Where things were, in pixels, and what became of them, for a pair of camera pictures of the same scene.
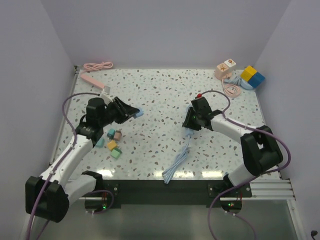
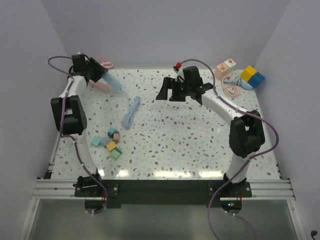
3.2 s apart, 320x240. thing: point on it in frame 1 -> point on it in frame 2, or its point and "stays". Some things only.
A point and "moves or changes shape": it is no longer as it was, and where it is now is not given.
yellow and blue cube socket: x=250 y=74 stays
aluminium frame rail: x=275 y=189 stays
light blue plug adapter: x=100 y=144 moves or changes shape
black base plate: x=179 y=193 stays
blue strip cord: x=167 y=174 -> x=127 y=120
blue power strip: x=189 y=132 -> x=112 y=81
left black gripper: x=128 y=110 -> x=99 y=69
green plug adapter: x=116 y=153 stays
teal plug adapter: x=111 y=133 stays
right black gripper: x=187 y=123 -> x=168 y=84
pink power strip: x=92 y=81 stays
